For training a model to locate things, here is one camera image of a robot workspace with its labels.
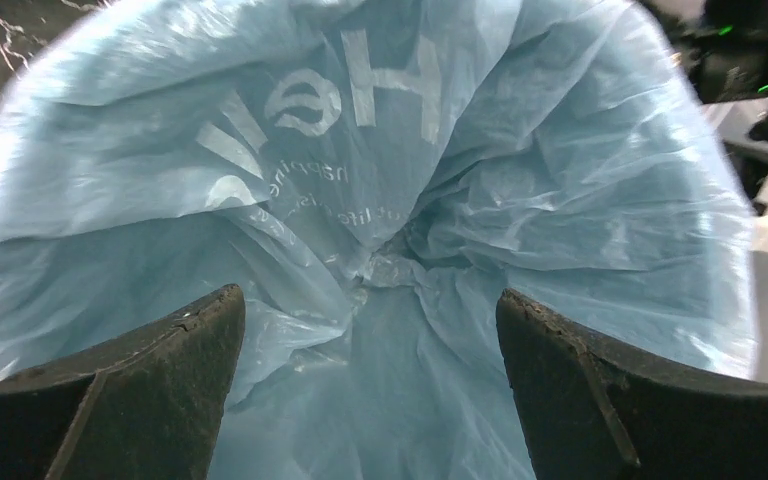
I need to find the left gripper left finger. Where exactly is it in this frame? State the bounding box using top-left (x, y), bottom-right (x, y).
top-left (0, 285), bottom-right (245, 479)

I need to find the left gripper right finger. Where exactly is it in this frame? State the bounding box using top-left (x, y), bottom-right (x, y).
top-left (496, 289), bottom-right (768, 479)

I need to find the light blue plastic bag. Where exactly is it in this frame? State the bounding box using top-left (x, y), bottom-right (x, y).
top-left (0, 1), bottom-right (758, 479)

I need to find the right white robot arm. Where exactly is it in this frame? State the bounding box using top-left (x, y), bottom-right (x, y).
top-left (642, 1), bottom-right (768, 216)

